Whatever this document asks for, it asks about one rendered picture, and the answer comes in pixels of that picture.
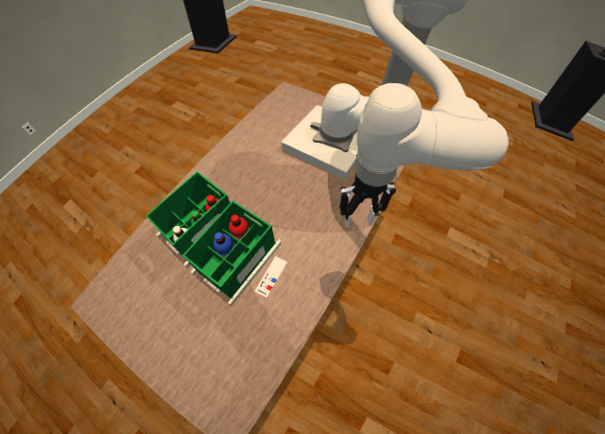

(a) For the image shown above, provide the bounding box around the red bottle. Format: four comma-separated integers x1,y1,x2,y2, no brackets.
229,215,250,240
205,196,219,212

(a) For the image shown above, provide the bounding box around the green crate with dividers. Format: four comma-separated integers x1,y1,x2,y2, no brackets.
147,179,230,255
183,209,275,298

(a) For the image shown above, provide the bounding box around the cream bottle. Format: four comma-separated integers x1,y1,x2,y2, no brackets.
173,226,187,241

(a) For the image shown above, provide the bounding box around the cream paper strip with colored squares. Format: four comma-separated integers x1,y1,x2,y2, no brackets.
255,257,287,297

